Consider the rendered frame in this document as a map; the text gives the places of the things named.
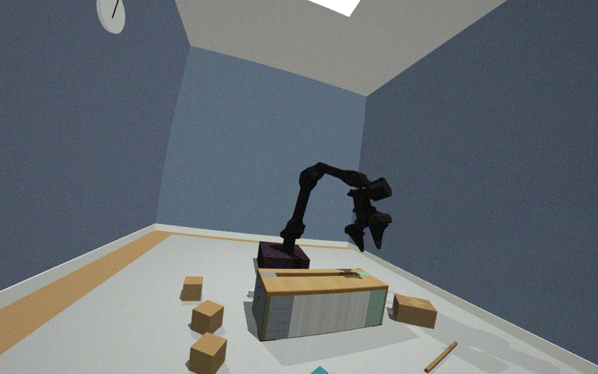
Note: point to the tan flat bar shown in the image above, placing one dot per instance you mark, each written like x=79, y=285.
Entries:
x=440, y=357

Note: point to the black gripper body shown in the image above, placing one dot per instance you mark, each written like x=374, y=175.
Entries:
x=366, y=218

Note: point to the small teal block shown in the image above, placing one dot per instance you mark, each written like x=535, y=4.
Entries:
x=319, y=370

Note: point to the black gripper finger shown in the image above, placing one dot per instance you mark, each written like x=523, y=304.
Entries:
x=358, y=239
x=377, y=233

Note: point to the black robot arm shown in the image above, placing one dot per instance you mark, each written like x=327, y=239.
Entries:
x=375, y=190

